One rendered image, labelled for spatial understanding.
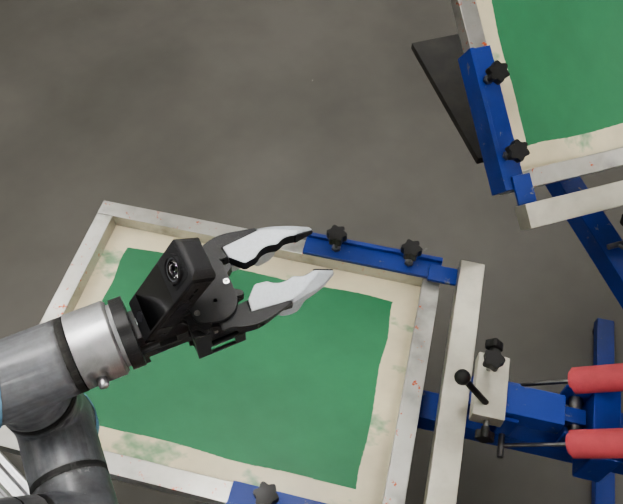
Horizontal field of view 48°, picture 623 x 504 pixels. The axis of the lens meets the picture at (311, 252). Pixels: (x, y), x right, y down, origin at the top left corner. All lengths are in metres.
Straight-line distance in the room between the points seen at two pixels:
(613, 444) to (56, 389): 0.94
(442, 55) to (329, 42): 1.58
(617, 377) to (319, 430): 0.55
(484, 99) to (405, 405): 0.63
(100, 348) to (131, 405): 0.79
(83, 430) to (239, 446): 0.66
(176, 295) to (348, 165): 2.42
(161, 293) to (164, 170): 2.42
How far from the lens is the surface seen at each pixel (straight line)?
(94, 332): 0.66
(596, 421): 1.38
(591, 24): 1.71
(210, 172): 3.00
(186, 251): 0.60
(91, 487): 0.72
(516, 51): 1.60
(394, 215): 2.85
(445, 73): 2.00
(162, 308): 0.64
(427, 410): 1.44
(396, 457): 1.33
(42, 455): 0.74
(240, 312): 0.66
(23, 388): 0.67
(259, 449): 1.37
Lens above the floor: 2.25
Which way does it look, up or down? 56 degrees down
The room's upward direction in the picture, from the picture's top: straight up
